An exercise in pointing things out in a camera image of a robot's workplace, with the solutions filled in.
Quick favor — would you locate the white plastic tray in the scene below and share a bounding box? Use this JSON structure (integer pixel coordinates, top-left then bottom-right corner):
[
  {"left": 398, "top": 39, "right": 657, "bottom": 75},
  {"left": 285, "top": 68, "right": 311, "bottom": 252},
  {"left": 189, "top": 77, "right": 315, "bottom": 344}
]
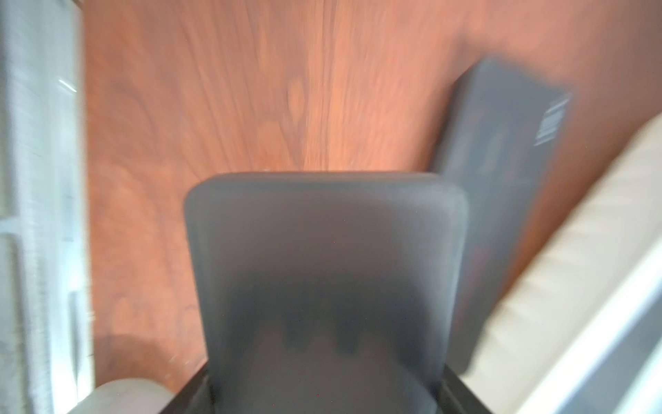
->
[{"left": 462, "top": 117, "right": 661, "bottom": 413}]

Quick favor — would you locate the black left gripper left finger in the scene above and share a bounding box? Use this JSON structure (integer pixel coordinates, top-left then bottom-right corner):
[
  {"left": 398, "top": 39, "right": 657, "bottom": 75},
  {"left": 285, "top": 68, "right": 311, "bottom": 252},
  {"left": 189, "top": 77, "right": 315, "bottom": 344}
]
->
[{"left": 160, "top": 363, "right": 215, "bottom": 414}]

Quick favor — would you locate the black pencil case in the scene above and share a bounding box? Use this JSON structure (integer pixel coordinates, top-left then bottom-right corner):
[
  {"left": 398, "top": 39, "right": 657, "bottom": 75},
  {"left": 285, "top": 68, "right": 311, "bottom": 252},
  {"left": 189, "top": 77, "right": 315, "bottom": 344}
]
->
[
  {"left": 184, "top": 172, "right": 468, "bottom": 413},
  {"left": 430, "top": 56, "right": 571, "bottom": 375}
]

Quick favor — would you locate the clear tape roll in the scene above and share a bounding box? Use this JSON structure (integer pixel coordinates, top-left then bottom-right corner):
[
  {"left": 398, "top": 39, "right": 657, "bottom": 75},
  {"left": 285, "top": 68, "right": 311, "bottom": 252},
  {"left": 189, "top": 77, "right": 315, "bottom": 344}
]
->
[{"left": 70, "top": 379, "right": 174, "bottom": 414}]

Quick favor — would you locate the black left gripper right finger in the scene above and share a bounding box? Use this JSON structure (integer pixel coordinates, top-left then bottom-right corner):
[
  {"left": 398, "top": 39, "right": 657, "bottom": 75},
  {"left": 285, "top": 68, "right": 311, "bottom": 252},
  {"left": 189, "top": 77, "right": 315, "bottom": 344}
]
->
[{"left": 436, "top": 366, "right": 491, "bottom": 414}]

